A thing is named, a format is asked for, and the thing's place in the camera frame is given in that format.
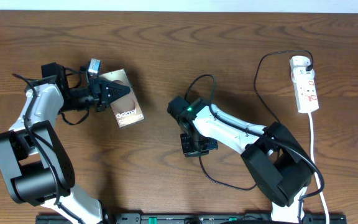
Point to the white plug adapter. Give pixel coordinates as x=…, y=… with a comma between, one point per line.
x=301, y=61

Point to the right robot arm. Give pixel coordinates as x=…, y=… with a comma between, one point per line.
x=279, y=166

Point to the white power strip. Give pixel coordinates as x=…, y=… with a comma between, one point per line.
x=305, y=90

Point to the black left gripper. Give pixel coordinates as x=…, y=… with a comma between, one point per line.
x=98, y=93

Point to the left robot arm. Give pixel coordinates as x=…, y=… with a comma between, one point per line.
x=33, y=162

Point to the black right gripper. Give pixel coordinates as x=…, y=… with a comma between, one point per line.
x=189, y=152

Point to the gold Galaxy smartphone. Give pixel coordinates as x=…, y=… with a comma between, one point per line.
x=126, y=110

